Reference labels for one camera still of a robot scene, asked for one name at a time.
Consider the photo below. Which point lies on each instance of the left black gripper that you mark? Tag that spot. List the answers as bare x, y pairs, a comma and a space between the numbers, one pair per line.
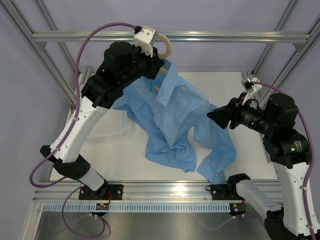
153, 63

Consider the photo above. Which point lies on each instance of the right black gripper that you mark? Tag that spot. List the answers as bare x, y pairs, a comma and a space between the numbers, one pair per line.
234, 121

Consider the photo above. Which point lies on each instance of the beige wooden hanger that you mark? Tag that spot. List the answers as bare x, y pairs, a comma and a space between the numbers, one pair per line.
164, 55

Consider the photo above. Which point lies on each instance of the light blue shirt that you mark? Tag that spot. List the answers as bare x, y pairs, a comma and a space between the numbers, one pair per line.
174, 115

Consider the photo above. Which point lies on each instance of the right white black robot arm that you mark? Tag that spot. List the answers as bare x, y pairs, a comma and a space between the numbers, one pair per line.
291, 155

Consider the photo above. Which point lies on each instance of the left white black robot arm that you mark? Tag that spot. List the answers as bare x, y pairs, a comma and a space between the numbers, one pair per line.
118, 70

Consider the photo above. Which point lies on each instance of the aluminium top crossbar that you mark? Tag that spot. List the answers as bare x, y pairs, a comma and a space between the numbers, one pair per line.
191, 36

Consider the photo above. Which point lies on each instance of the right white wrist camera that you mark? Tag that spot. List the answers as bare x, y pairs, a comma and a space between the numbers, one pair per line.
251, 88

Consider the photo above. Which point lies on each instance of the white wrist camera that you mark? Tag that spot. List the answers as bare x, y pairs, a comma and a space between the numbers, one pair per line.
144, 37
251, 88

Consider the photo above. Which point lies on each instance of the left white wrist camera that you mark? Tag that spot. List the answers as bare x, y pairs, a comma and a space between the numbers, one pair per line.
144, 37

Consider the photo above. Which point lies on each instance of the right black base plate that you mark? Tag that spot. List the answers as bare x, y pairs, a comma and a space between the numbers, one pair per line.
220, 192

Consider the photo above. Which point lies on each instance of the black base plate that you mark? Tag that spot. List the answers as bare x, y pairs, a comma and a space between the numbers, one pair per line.
112, 192
220, 192

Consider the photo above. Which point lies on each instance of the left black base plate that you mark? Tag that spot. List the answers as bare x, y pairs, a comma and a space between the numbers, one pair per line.
112, 192

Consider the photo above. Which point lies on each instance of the white slotted cable duct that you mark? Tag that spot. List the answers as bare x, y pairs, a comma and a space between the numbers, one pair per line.
118, 207

